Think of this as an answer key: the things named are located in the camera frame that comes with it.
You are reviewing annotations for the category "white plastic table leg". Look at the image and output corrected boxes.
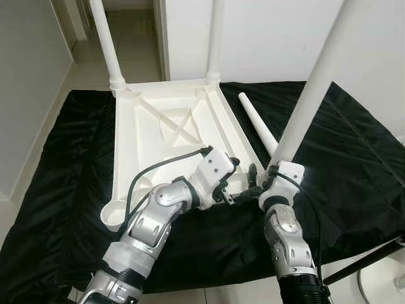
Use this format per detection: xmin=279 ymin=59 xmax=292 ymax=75
xmin=272 ymin=0 xmax=365 ymax=167
xmin=206 ymin=0 xmax=225 ymax=83
xmin=89 ymin=0 xmax=127 ymax=92
xmin=238 ymin=92 xmax=279 ymax=156

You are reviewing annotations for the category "white plastic children table top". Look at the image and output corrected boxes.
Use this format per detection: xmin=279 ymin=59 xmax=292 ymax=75
xmin=100 ymin=77 xmax=273 ymax=232

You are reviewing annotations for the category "black fabric table cover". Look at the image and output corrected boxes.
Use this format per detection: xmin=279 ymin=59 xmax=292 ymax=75
xmin=0 ymin=81 xmax=405 ymax=301

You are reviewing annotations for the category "black metal table leg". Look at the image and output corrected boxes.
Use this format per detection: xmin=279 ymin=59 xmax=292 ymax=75
xmin=323 ymin=239 xmax=405 ymax=286

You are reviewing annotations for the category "white standing fan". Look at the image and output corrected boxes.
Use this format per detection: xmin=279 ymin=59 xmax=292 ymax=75
xmin=358 ymin=250 xmax=405 ymax=304

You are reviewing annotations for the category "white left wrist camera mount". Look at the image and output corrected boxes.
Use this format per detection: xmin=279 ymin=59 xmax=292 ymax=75
xmin=193 ymin=149 xmax=240 ymax=203

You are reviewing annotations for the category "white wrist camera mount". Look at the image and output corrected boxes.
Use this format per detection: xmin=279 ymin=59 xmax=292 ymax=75
xmin=258 ymin=161 xmax=306 ymax=211
xmin=193 ymin=149 xmax=240 ymax=203

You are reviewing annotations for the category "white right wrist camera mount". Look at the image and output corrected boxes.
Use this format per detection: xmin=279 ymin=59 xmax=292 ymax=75
xmin=258 ymin=161 xmax=306 ymax=211

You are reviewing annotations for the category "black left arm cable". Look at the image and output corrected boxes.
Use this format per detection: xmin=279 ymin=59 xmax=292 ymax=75
xmin=125 ymin=147 xmax=213 ymax=222

